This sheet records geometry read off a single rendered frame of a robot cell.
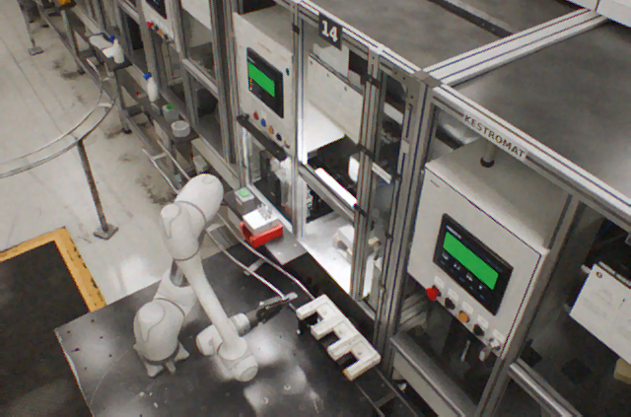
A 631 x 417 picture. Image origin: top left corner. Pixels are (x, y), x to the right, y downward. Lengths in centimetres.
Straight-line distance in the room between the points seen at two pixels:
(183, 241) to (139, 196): 242
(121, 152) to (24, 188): 75
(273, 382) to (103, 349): 74
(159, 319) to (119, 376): 34
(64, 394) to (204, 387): 113
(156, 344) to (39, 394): 118
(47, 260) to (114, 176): 87
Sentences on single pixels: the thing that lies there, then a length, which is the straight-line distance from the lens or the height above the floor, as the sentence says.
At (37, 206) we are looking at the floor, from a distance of 456.
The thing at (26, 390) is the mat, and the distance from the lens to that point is 356.
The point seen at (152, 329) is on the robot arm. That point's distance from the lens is 242.
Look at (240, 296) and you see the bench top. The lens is 278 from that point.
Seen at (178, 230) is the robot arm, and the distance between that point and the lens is 197.
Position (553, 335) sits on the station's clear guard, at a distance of 172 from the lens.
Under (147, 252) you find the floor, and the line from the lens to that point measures 398.
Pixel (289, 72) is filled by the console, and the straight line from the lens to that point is 217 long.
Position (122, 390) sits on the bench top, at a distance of 260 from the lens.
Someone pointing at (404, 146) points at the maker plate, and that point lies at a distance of 176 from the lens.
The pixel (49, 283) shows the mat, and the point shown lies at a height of 1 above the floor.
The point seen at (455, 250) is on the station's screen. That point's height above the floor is 162.
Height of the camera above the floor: 285
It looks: 41 degrees down
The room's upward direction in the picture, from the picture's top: 1 degrees clockwise
